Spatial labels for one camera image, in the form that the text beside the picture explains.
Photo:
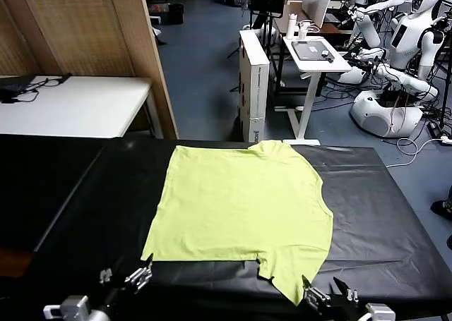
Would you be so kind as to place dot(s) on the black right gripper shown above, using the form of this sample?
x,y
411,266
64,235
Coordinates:
x,y
344,312

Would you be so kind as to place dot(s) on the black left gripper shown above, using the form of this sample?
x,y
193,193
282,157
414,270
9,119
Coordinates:
x,y
118,298

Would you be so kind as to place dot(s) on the yellow-green t-shirt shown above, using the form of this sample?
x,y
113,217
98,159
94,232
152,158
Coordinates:
x,y
240,201

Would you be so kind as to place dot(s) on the white jointed robot arm segment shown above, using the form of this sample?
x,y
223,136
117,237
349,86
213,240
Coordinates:
x,y
406,79

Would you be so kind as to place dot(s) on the white rounded robot base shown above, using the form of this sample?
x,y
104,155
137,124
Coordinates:
x,y
374,118

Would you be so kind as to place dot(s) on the black plastic table cover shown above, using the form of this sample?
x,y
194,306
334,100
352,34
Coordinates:
x,y
370,211

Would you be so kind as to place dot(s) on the blue jeans leg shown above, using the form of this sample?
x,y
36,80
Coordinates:
x,y
450,197

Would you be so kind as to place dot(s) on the white rectangular table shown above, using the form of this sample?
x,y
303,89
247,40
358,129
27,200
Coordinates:
x,y
88,106

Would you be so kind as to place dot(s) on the black power strip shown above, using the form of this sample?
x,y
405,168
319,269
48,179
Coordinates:
x,y
434,128

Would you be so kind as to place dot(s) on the black pouch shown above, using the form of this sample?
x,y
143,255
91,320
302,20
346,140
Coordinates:
x,y
12,89

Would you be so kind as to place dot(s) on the tall white cardboard box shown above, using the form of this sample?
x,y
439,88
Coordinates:
x,y
254,88

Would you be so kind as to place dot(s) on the white robot shell piece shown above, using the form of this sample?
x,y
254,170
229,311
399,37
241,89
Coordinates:
x,y
353,74

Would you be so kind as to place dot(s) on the white height-adjustable side desk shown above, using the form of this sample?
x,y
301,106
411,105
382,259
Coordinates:
x,y
318,65

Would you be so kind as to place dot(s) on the black tripod pole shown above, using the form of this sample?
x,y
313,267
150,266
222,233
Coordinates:
x,y
445,88

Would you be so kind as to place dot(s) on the small black device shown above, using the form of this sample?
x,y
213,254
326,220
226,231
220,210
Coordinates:
x,y
328,56

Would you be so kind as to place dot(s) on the grey closed laptop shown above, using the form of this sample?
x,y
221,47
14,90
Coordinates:
x,y
310,49

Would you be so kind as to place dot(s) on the wooden partition panel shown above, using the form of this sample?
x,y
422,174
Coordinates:
x,y
88,24

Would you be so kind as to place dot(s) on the white humanoid robot with head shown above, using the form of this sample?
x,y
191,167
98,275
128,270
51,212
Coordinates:
x,y
406,42

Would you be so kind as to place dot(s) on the small white desk gadget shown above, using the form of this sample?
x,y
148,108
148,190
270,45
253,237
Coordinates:
x,y
303,30

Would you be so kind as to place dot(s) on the brown wooden desk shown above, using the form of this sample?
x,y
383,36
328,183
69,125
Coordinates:
x,y
328,28

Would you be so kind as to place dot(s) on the black bin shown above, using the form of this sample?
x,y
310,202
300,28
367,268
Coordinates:
x,y
175,14

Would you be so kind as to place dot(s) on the white headless humanoid robot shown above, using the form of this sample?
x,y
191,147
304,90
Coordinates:
x,y
367,28

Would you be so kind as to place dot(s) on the white thermos bottle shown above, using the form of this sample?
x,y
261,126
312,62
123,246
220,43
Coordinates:
x,y
291,26

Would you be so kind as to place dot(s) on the white curved panel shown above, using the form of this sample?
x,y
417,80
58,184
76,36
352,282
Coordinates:
x,y
318,3

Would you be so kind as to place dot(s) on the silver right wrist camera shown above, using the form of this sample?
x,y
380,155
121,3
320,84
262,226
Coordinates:
x,y
381,314

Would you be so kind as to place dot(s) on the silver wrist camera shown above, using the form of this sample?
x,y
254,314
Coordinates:
x,y
72,308
381,314

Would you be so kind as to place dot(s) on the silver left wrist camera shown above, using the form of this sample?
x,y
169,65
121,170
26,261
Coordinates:
x,y
72,308

